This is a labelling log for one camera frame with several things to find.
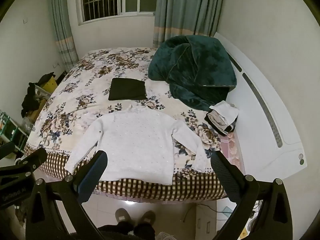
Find white knit sweater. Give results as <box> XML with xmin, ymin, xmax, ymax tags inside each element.
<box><xmin>64</xmin><ymin>105</ymin><xmax>208</xmax><ymax>186</ymax></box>

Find dark folded garment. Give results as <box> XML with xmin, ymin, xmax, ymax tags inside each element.
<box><xmin>108</xmin><ymin>78</ymin><xmax>148</xmax><ymax>101</ymax></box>

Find white folded cloth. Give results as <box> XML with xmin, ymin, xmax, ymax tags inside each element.
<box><xmin>209</xmin><ymin>100</ymin><xmax>240</xmax><ymax>127</ymax></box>

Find white drawer cabinet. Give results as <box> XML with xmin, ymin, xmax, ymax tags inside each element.
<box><xmin>195</xmin><ymin>197</ymin><xmax>218</xmax><ymax>240</ymax></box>

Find floral bed sheet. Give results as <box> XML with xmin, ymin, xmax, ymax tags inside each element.
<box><xmin>24</xmin><ymin>47</ymin><xmax>225</xmax><ymax>202</ymax></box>

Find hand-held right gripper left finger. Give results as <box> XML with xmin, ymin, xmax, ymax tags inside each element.
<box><xmin>25</xmin><ymin>150</ymin><xmax>108</xmax><ymax>240</ymax></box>

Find barred window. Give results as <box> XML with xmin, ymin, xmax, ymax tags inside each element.
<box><xmin>75</xmin><ymin>0</ymin><xmax>160</xmax><ymax>26</ymax></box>

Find wide grey-blue curtain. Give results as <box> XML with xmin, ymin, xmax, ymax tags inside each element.
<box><xmin>152</xmin><ymin>0</ymin><xmax>227</xmax><ymax>49</ymax></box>

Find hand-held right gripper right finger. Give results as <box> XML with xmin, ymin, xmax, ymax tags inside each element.
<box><xmin>211</xmin><ymin>151</ymin><xmax>293</xmax><ymax>240</ymax></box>

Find person's dark trousers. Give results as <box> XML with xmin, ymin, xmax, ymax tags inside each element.
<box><xmin>97</xmin><ymin>220</ymin><xmax>163</xmax><ymax>240</ymax></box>

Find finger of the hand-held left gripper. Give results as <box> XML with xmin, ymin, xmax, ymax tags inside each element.
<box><xmin>14</xmin><ymin>148</ymin><xmax>48</xmax><ymax>174</ymax></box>

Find pink floral sheet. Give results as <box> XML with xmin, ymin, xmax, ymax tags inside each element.
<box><xmin>219</xmin><ymin>132</ymin><xmax>245</xmax><ymax>174</ymax></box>

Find yellow box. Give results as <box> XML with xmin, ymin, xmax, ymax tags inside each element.
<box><xmin>37</xmin><ymin>76</ymin><xmax>59</xmax><ymax>97</ymax></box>

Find dark green plush blanket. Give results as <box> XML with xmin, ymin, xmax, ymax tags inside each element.
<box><xmin>148</xmin><ymin>35</ymin><xmax>237</xmax><ymax>105</ymax></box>

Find grey slipper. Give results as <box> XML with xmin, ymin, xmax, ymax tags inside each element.
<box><xmin>115</xmin><ymin>208</ymin><xmax>133</xmax><ymax>224</ymax></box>
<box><xmin>140</xmin><ymin>210</ymin><xmax>156</xmax><ymax>226</ymax></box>

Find black striped folded garment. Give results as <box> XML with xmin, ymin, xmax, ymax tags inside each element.
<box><xmin>205</xmin><ymin>112</ymin><xmax>237</xmax><ymax>136</ymax></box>

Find black clothing heap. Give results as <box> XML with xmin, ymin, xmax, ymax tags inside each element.
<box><xmin>21</xmin><ymin>82</ymin><xmax>40</xmax><ymax>117</ymax></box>

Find white bed headboard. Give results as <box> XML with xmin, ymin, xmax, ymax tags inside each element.
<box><xmin>214</xmin><ymin>32</ymin><xmax>308</xmax><ymax>178</ymax></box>

